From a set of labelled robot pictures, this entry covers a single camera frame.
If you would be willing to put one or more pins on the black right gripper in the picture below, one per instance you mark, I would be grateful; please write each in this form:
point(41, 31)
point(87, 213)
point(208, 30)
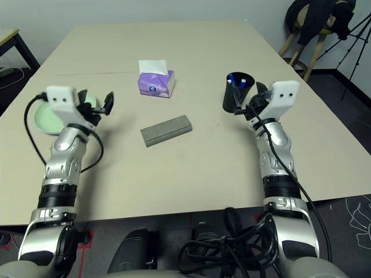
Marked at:
point(255, 108)

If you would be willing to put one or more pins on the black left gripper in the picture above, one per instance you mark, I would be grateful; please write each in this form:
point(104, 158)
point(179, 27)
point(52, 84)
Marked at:
point(90, 114)

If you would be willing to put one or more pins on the green plate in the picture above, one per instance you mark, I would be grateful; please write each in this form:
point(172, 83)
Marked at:
point(46, 116)

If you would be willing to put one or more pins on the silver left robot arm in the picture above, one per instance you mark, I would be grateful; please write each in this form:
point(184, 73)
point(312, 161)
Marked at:
point(62, 162)

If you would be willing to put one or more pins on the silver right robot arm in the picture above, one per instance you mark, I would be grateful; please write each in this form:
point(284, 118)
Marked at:
point(278, 162)

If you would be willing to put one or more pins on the black cup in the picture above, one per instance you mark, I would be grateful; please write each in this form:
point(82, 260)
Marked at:
point(232, 98)

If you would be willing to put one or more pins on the blue capped marker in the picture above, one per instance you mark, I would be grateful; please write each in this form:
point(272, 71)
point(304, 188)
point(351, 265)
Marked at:
point(231, 78)

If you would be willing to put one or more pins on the purple tissue pack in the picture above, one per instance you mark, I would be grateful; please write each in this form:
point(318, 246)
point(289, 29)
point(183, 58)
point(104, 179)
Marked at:
point(153, 84)

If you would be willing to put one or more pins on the black low platform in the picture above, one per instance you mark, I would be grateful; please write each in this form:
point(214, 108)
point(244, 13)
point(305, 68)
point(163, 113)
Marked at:
point(345, 84)

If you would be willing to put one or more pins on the black tripod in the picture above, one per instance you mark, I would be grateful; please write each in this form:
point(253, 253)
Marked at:
point(352, 49)

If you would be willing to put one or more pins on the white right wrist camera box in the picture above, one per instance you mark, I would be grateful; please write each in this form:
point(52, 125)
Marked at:
point(279, 98)

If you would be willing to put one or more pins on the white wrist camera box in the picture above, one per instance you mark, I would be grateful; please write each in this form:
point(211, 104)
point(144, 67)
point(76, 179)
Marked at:
point(65, 101)
point(279, 98)

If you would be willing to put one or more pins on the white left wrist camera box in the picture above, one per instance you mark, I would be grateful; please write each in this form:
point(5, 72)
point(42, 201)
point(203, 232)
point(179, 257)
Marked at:
point(65, 101)

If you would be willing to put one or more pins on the beige side table black frame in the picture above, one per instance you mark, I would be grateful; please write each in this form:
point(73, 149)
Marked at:
point(11, 36)

